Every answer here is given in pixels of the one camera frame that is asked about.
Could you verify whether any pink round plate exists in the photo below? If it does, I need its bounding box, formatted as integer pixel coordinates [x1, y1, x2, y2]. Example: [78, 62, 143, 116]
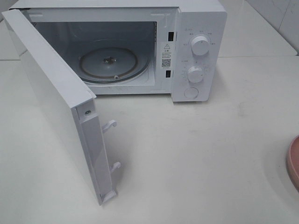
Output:
[287, 136, 299, 190]

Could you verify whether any white microwave oven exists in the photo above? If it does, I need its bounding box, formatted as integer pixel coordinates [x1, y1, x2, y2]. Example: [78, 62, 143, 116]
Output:
[8, 0, 227, 102]

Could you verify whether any white round door button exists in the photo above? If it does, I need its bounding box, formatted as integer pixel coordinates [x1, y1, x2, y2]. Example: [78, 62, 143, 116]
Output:
[184, 87, 199, 98]

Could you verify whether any white microwave door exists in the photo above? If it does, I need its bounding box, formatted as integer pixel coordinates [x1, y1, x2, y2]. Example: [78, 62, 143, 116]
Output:
[3, 9, 121, 204]

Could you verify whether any glass microwave turntable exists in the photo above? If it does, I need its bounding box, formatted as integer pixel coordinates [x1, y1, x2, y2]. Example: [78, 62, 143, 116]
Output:
[78, 47, 150, 84]

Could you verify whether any white upper power knob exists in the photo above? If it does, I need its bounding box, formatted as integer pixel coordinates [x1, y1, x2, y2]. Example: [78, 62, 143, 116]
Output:
[191, 35, 210, 56]

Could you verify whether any white timer knob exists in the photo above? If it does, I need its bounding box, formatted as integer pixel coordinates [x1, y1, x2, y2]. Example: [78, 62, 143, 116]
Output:
[187, 66, 204, 83]

